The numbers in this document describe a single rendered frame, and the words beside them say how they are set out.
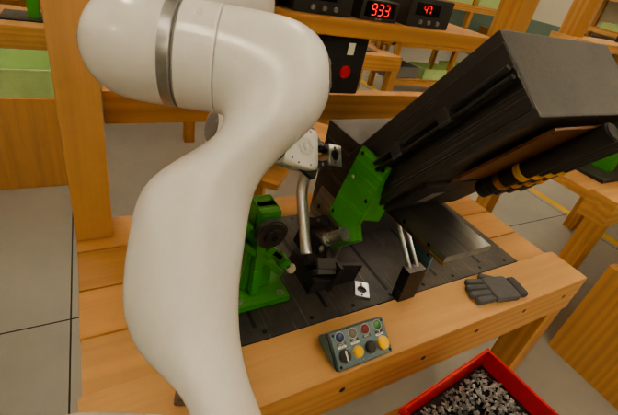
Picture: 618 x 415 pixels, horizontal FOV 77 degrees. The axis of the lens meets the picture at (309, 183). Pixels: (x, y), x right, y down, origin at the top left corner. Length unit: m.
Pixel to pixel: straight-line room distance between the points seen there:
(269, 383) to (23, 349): 1.46
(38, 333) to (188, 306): 1.90
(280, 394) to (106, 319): 0.43
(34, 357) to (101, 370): 1.20
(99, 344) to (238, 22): 0.79
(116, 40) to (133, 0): 0.04
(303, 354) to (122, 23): 0.77
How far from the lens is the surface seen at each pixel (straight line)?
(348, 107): 1.38
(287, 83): 0.34
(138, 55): 0.36
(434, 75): 6.80
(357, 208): 0.98
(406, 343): 1.05
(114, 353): 0.97
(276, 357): 0.93
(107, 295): 1.08
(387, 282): 1.17
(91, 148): 1.08
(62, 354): 2.12
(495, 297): 1.28
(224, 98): 0.36
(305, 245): 1.01
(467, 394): 1.07
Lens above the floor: 1.66
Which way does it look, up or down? 30 degrees down
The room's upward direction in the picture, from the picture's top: 12 degrees clockwise
